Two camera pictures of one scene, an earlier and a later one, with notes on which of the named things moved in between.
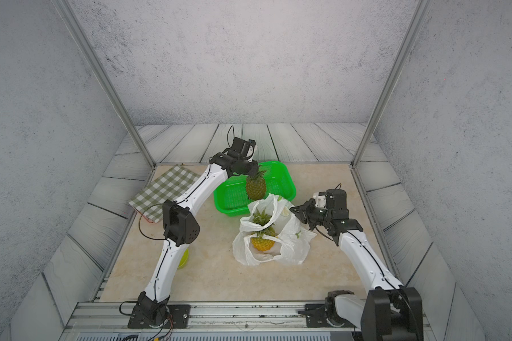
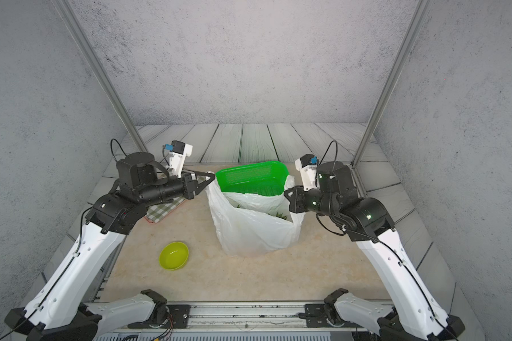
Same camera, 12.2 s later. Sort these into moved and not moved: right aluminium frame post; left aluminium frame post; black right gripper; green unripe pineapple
Moved: black right gripper; green unripe pineapple
Not moved: left aluminium frame post; right aluminium frame post
